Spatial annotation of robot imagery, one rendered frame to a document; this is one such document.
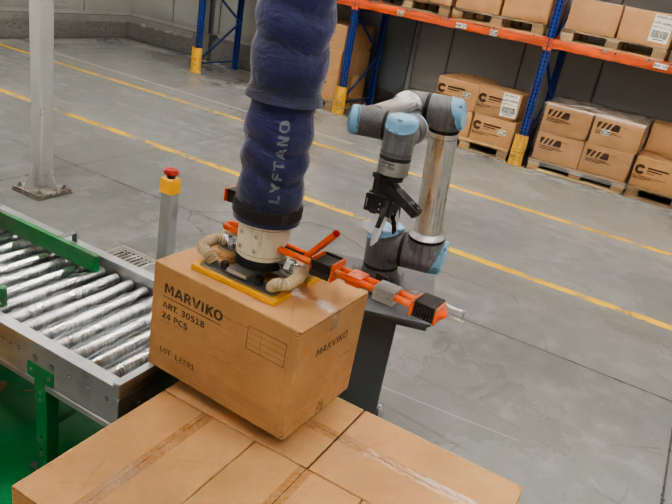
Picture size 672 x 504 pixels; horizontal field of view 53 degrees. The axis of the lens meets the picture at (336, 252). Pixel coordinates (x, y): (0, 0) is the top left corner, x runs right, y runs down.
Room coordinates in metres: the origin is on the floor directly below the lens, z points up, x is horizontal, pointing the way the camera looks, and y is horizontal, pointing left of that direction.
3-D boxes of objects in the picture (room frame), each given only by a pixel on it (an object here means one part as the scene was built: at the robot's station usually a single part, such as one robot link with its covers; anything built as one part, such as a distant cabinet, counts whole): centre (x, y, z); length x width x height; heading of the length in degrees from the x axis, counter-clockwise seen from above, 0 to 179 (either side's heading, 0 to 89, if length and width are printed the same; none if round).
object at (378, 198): (1.85, -0.11, 1.41); 0.09 x 0.08 x 0.12; 64
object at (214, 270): (1.93, 0.29, 1.03); 0.34 x 0.10 x 0.05; 64
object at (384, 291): (1.81, -0.17, 1.12); 0.07 x 0.07 x 0.04; 64
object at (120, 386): (2.13, 0.49, 0.58); 0.70 x 0.03 x 0.06; 154
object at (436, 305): (1.74, -0.29, 1.13); 0.08 x 0.07 x 0.05; 64
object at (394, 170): (1.85, -0.12, 1.50); 0.10 x 0.09 x 0.05; 154
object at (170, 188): (2.83, 0.79, 0.50); 0.07 x 0.07 x 1.00; 64
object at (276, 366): (2.01, 0.23, 0.81); 0.60 x 0.40 x 0.40; 62
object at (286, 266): (2.02, 0.24, 1.07); 0.34 x 0.25 x 0.06; 64
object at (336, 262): (1.90, 0.02, 1.13); 0.10 x 0.08 x 0.06; 154
